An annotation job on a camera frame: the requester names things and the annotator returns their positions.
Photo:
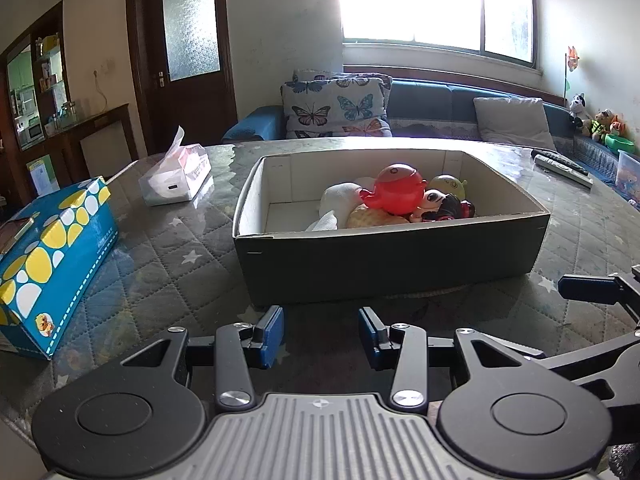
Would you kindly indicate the grey cardboard box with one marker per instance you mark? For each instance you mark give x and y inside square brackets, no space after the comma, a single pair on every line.
[375,265]

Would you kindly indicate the black and white cow plush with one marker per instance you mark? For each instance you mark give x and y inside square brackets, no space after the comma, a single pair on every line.
[579,110]

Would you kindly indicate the orange fox plush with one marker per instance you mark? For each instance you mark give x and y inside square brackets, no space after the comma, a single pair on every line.
[620,125]

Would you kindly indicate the flat butterfly print pillow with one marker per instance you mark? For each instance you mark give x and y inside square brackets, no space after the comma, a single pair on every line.
[320,76]

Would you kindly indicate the white cushion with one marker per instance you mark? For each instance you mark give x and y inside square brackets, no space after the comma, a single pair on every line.
[515,122]

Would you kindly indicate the black remote control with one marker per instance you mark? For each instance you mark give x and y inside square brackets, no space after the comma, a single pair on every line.
[547,153]

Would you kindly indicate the green plastic bowl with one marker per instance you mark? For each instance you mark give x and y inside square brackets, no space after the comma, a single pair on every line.
[620,143]

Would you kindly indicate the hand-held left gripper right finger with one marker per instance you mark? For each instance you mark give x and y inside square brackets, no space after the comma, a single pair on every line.
[370,338]

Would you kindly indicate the dark wooden sideboard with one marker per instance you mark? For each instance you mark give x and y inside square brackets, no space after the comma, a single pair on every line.
[70,132]

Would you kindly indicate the green round-headed toy figure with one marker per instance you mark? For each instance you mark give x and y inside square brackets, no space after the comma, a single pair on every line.
[445,183]

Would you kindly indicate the colourful pinwheel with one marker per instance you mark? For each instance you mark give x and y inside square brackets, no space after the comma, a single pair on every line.
[571,57]

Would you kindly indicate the green and yellow box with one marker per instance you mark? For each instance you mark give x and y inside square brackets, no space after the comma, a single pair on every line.
[40,176]

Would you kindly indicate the blue sofa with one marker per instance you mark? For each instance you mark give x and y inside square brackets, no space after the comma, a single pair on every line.
[430,102]

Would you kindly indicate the window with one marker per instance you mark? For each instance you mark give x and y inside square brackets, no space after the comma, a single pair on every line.
[430,5]

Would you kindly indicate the big-headed doll with red headphones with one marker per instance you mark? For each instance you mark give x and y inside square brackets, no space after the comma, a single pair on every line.
[445,208]

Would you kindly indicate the white plush bunny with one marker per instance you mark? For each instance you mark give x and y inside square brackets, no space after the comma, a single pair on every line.
[340,200]

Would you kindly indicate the dark wooden door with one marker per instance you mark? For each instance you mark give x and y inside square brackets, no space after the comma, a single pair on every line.
[150,110]

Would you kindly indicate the red round octopus toy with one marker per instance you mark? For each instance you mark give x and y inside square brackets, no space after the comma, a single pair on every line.
[395,190]

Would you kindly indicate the blue spotted tissue box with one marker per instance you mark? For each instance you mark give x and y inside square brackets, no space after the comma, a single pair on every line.
[65,260]

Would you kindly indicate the large butterfly print pillow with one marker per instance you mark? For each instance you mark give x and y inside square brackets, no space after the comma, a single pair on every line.
[330,110]

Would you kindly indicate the tan hedgehog toy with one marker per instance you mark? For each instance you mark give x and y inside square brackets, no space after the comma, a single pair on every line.
[370,218]

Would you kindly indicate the silver remote control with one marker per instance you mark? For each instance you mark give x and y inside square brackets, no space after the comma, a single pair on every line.
[565,170]

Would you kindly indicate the white soft tissue pack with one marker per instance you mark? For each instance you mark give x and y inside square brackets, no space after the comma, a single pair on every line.
[172,185]

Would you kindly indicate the brown flat object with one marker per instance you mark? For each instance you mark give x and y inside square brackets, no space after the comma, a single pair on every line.
[15,235]

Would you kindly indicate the clear plastic toy container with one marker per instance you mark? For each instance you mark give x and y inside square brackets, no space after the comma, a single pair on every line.
[630,172]

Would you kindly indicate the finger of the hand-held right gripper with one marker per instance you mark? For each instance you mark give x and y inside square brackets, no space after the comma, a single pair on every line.
[590,287]
[600,365]

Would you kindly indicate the dark wooden display shelf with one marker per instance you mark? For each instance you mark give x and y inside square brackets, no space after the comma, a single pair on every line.
[35,45]

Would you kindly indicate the grey star-patterned quilted desktop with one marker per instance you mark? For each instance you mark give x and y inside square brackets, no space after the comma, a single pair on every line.
[170,270]

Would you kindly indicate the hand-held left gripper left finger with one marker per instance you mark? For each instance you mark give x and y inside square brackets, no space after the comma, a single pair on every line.
[272,336]

